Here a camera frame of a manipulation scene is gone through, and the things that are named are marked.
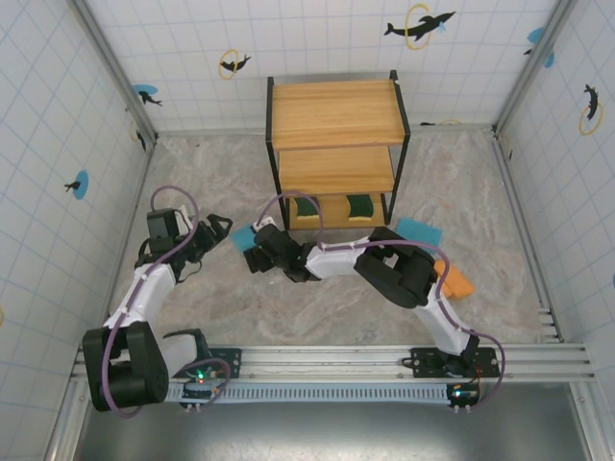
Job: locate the blue sponge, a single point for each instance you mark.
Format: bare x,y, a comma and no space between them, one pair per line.
240,237
423,231

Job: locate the green yellow scouring sponge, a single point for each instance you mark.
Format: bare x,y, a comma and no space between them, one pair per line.
360,205
305,209

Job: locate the orange thick sponge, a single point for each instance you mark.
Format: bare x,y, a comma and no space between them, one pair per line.
462,286

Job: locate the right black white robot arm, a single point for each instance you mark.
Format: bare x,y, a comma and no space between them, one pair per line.
399,269

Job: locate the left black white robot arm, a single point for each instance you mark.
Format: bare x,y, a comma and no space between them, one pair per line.
144,298

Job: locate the blue circle dolphin sticker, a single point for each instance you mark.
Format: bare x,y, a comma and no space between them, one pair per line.
79,185

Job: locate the blue oval dolphin sticker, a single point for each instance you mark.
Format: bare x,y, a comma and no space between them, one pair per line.
146,93

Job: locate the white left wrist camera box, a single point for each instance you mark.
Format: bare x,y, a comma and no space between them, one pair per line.
184,217

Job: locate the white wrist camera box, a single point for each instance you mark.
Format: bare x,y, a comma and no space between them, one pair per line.
184,217
265,222

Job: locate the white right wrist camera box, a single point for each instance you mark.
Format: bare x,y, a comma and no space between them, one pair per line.
265,222

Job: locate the aluminium side rail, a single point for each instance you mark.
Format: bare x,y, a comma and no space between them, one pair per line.
509,168
146,168

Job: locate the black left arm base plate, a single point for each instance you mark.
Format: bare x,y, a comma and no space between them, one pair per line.
230,362

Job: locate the aluminium mounting rail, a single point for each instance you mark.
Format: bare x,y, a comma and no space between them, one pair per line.
327,360

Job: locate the wooden three-tier shelf black frame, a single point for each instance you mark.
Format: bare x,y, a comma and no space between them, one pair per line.
336,110

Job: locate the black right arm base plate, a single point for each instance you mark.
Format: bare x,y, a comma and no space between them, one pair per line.
423,362

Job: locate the aluminium corner post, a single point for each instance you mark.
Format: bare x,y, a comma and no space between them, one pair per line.
518,96
117,72

